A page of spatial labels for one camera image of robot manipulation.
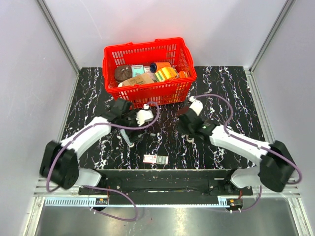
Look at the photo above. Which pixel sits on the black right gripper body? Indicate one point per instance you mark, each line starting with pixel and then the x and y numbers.
pixel 185 129

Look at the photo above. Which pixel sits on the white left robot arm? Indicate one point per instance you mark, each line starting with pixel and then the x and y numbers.
pixel 60 159

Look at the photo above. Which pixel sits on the kraft paper bag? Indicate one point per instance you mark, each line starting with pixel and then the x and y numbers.
pixel 137 80

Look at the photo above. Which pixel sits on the white red staple box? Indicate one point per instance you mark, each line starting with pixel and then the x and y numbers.
pixel 156 159

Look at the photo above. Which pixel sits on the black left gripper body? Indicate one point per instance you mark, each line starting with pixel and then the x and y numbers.
pixel 131 120

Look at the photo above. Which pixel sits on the red plastic basket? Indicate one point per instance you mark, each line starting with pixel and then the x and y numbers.
pixel 171 50

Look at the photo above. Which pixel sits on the orange blue tube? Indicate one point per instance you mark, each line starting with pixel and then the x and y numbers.
pixel 156 66

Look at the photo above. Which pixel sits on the yellow green sponge pack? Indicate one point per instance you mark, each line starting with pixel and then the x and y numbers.
pixel 166 73

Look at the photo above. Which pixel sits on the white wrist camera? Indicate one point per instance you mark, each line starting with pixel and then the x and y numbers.
pixel 196 105
pixel 144 115

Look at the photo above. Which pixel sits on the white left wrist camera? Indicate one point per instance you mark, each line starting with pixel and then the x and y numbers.
pixel 144 115

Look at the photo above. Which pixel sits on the orange snack packet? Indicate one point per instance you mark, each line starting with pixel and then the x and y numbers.
pixel 181 75

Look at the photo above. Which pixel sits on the light blue stapler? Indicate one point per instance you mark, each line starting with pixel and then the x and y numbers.
pixel 126 138

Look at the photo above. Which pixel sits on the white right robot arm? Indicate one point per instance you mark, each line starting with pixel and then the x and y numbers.
pixel 273 162

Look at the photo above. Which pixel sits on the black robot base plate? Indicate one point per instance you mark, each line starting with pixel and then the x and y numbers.
pixel 208 182

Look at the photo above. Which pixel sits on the teal small box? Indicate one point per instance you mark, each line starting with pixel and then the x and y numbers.
pixel 137 70

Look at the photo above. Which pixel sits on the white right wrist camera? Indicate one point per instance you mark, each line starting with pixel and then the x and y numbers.
pixel 196 105

